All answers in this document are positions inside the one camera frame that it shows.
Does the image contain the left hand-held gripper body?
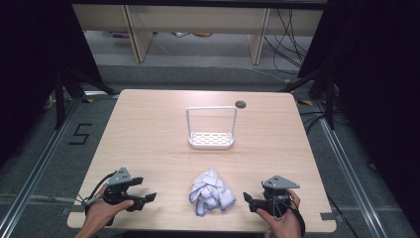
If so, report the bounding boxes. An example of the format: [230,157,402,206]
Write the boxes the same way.
[102,167,137,206]

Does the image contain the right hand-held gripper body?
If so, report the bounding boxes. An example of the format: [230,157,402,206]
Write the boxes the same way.
[256,175,301,218]

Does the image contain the white cloth with purple edge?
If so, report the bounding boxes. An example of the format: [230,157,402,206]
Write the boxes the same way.
[188,169,237,217]

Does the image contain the white plastic rack with handle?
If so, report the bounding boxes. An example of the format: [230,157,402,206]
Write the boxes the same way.
[185,105,239,151]

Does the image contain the person's right hand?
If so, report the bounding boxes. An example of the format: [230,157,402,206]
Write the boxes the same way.
[257,188,303,238]

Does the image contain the person's left hand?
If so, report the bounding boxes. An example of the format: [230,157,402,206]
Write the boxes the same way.
[84,184,135,230]

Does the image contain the black metal stand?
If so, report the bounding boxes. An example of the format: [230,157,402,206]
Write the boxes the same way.
[53,65,121,131]
[280,65,339,131]

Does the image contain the black curtain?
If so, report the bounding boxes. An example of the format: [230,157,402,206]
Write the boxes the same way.
[296,0,420,230]
[0,0,104,168]

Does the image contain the beige wooden desk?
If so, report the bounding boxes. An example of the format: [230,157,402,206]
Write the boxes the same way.
[72,3,325,65]

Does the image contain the left hand-held gripper cable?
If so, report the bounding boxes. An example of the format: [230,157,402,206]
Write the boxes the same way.
[76,171,117,208]

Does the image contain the hand-held gripper cable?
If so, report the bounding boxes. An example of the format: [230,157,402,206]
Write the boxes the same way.
[272,194,307,238]
[76,171,117,208]

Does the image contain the right hand-held gripper cable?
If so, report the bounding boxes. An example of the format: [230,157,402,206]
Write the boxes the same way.
[272,194,307,238]

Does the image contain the thin black floor cable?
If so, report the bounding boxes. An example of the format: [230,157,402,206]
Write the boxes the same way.
[326,194,361,238]

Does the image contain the aluminium floor rail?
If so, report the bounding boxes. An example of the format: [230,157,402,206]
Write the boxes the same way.
[0,97,84,238]
[312,98,388,238]

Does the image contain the black floor cables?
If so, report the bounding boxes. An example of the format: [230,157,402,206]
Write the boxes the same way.
[298,110,329,134]

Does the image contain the white floor cable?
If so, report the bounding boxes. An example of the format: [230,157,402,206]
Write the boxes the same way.
[247,66,292,84]

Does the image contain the bundle of black hanging cables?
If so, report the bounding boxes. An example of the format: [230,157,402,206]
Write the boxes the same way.
[262,8,314,73]

